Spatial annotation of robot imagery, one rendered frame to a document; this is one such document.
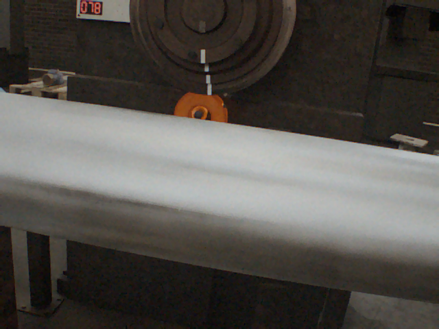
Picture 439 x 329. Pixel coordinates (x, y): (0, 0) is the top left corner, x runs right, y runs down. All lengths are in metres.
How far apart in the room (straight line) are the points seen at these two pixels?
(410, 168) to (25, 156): 0.20
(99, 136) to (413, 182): 0.17
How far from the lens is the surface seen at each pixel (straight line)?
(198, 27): 1.17
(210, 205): 0.22
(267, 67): 1.24
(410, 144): 4.78
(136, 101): 1.44
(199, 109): 1.28
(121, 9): 1.48
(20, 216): 0.27
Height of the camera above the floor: 1.08
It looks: 18 degrees down
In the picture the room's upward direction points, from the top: 7 degrees clockwise
